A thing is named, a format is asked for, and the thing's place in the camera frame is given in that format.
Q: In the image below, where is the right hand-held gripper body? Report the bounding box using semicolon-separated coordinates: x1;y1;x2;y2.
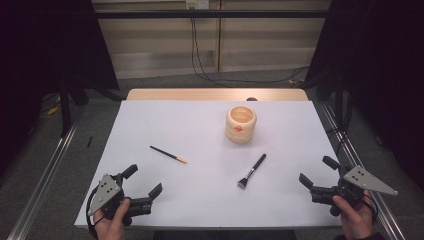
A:
309;164;399;218

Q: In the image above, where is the black horizontal bar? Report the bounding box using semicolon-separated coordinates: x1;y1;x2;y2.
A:
94;9;331;20

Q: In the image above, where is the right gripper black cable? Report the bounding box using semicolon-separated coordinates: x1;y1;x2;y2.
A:
361;194;380;223

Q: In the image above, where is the black curtain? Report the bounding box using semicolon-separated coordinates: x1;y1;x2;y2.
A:
0;0;120;174
304;0;424;191

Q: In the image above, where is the thin black orange-tipped brush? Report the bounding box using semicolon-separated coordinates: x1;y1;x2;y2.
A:
149;145;188;165

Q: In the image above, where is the aluminium floor rail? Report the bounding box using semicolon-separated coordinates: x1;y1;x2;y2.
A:
6;109;84;240
318;101;406;240

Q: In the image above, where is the person's left hand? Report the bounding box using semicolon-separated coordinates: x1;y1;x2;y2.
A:
93;198;132;240

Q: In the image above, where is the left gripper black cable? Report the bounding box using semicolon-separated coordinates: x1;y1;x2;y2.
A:
85;186;101;239

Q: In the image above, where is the black metal stand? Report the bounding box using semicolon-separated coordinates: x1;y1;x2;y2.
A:
59;76;73;138

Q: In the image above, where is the black wall cable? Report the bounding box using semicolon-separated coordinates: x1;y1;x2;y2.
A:
192;16;310;84
190;16;231;88

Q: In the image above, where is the person's right hand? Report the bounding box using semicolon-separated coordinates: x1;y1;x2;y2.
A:
332;191;376;240

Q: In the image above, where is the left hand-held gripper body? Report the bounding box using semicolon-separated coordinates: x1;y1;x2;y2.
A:
87;172;154;227

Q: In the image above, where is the beige ribbed wooden cup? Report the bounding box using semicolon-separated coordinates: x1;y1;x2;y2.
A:
224;105;258;145

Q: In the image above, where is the white wall outlet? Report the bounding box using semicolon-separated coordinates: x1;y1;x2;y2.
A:
185;0;210;10

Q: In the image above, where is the light wooden table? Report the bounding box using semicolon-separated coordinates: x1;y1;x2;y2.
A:
125;87;309;102

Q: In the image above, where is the white table mat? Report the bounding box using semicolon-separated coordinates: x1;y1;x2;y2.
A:
74;99;344;231

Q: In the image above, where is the black makeup brush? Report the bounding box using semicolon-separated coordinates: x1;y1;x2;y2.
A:
237;153;268;191

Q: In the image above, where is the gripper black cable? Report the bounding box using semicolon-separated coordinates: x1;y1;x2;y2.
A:
361;194;380;223
85;186;101;239

